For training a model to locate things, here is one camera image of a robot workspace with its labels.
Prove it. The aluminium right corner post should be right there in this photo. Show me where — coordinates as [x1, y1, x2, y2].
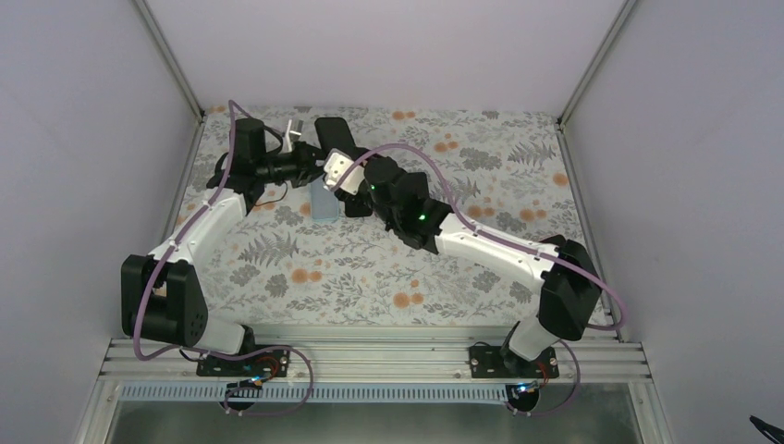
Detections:
[557, 0, 638, 132]

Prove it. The perforated cable tray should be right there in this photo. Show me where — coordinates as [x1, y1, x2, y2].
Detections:
[117, 382, 519, 404]

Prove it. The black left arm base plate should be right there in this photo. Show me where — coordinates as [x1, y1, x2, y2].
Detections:
[196, 345, 291, 379]

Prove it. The aluminium left corner post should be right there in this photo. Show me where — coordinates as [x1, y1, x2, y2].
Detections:
[130, 0, 205, 122]

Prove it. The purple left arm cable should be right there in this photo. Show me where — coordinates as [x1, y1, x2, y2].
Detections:
[131, 99, 314, 418]

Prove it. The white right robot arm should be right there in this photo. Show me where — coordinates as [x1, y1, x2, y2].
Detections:
[324, 150, 601, 376]

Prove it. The black phone case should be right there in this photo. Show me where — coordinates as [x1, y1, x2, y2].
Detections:
[344, 200, 374, 218]

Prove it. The aluminium corner post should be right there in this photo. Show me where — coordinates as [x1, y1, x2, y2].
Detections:
[557, 0, 638, 132]
[130, 0, 205, 122]

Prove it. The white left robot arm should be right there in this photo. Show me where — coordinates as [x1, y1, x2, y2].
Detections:
[120, 117, 326, 375]

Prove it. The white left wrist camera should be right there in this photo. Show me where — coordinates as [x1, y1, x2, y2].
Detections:
[282, 118, 303, 153]

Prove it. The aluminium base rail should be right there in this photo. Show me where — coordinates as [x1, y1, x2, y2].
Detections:
[97, 325, 653, 386]

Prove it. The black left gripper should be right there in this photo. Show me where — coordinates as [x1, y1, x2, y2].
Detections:
[256, 141, 329, 188]

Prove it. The black phone without case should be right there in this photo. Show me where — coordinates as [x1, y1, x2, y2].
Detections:
[314, 117, 368, 160]

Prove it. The light blue case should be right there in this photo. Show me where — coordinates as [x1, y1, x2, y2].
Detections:
[310, 179, 339, 223]

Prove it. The floral patterned table mat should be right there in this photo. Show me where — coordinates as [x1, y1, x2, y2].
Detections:
[199, 105, 583, 327]

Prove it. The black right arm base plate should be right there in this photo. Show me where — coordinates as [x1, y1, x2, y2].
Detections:
[468, 342, 559, 379]

